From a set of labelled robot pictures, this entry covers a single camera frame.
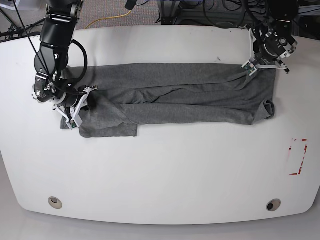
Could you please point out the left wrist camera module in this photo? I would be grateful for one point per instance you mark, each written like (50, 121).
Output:
(250, 68)

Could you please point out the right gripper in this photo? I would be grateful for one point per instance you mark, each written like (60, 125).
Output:
(66, 99)

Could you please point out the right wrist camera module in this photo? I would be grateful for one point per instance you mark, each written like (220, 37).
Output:
(75, 122)

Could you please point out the table cable grommet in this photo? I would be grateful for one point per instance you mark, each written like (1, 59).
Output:
(55, 203)
(273, 205)

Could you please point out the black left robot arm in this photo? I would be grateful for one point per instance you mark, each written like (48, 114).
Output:
(275, 9)

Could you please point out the grey T-shirt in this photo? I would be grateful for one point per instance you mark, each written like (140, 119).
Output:
(132, 95)

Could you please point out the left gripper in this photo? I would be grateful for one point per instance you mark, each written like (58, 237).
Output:
(271, 42)

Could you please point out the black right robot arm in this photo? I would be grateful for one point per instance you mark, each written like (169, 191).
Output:
(52, 59)

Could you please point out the left table cable grommet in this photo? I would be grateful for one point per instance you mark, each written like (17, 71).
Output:
(55, 203)

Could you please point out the black tripod stand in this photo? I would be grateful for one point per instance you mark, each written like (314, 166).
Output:
(14, 31)

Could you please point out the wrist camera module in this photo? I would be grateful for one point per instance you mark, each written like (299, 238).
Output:
(75, 122)
(250, 68)

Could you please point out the aluminium frame post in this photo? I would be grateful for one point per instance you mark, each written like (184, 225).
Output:
(168, 11)

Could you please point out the right table cable grommet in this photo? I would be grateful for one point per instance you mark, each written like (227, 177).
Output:
(273, 205)

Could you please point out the red tape rectangle marking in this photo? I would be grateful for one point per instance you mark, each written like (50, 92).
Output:
(296, 156)

